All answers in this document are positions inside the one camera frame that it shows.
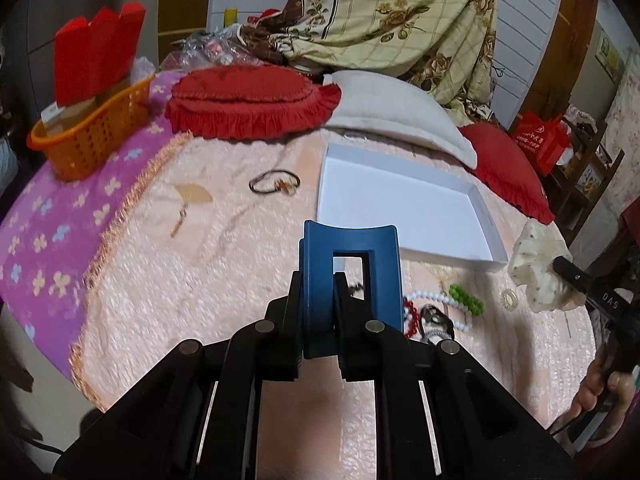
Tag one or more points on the clear plastic bags pile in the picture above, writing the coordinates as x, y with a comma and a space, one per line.
204, 50

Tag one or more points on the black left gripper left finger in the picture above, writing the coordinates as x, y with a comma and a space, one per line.
271, 348

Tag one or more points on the gold fan tassel hairpin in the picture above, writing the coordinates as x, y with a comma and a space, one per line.
190, 194

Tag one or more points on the red paper bag in basket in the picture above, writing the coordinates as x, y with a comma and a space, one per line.
91, 56

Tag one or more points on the purple floral blanket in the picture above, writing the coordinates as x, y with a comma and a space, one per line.
53, 231

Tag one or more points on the floral checked quilt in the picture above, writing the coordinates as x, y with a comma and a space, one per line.
443, 47

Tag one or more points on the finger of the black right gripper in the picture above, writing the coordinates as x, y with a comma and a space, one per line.
578, 279

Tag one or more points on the orange plastic basket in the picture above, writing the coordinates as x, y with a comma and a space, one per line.
78, 152

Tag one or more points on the pink quilted bedspread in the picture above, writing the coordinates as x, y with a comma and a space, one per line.
148, 291

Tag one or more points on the white shallow cardboard tray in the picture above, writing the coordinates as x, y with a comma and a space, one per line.
439, 218

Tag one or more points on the red ruffled pillow right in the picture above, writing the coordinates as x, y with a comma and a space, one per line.
504, 169

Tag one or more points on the cream dotted scrunchie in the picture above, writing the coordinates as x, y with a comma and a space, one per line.
531, 266

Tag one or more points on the white pillow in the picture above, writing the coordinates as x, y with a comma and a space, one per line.
390, 107

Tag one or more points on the red shopping bag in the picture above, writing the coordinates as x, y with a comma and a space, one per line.
543, 141

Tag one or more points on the red ruffled cushion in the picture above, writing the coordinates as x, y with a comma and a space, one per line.
249, 103

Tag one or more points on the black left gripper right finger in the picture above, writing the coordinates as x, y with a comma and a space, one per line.
366, 348

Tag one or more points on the blue hair claw clip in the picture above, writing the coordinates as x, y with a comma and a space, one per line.
325, 290

